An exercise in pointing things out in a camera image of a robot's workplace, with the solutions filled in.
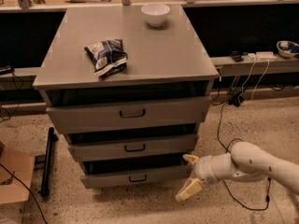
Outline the thin black cable left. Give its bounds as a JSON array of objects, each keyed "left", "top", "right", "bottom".
[{"left": 0, "top": 162, "right": 49, "bottom": 224}]

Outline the white power strip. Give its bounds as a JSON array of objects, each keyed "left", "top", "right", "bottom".
[{"left": 248, "top": 51, "right": 277, "bottom": 61}]

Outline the brown cardboard box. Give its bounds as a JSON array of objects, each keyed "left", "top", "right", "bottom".
[{"left": 0, "top": 142, "right": 35, "bottom": 224}]

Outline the white charging cable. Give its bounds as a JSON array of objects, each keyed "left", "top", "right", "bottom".
[{"left": 241, "top": 59, "right": 271, "bottom": 101}]

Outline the black power adapter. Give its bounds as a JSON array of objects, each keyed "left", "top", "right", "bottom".
[{"left": 229, "top": 95, "right": 244, "bottom": 107}]

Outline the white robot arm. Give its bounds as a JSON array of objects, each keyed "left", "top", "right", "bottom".
[{"left": 176, "top": 142, "right": 299, "bottom": 202}]

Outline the grey drawer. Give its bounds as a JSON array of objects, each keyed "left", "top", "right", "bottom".
[
  {"left": 68, "top": 133, "right": 198, "bottom": 161},
  {"left": 47, "top": 96, "right": 211, "bottom": 134},
  {"left": 81, "top": 165, "right": 191, "bottom": 189}
]

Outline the black floor cable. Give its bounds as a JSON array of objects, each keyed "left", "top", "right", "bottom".
[{"left": 217, "top": 101, "right": 273, "bottom": 212}]

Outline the grey bottom drawer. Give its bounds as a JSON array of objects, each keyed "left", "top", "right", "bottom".
[{"left": 81, "top": 165, "right": 191, "bottom": 189}]

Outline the blue white chip bag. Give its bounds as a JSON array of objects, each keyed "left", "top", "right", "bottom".
[{"left": 84, "top": 39, "right": 128, "bottom": 77}]

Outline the blue patterned bowl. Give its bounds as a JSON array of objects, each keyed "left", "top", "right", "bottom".
[{"left": 277, "top": 40, "right": 299, "bottom": 58}]

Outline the black device left ledge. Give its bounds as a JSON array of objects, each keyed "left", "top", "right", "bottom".
[{"left": 0, "top": 65, "right": 14, "bottom": 76}]

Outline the grey middle drawer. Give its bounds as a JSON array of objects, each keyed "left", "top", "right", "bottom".
[{"left": 68, "top": 133, "right": 198, "bottom": 161}]

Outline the grey top drawer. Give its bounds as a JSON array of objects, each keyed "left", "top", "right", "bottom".
[{"left": 47, "top": 96, "right": 211, "bottom": 134}]

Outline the black small device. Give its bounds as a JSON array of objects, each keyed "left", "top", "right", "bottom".
[{"left": 231, "top": 50, "right": 244, "bottom": 63}]

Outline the grey drawer cabinet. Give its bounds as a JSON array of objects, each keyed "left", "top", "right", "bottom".
[{"left": 33, "top": 4, "right": 220, "bottom": 107}]

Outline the white ceramic bowl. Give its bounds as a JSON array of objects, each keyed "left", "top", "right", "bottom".
[{"left": 141, "top": 3, "right": 170, "bottom": 27}]

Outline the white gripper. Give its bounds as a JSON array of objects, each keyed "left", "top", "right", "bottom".
[{"left": 176, "top": 153, "right": 237, "bottom": 202}]

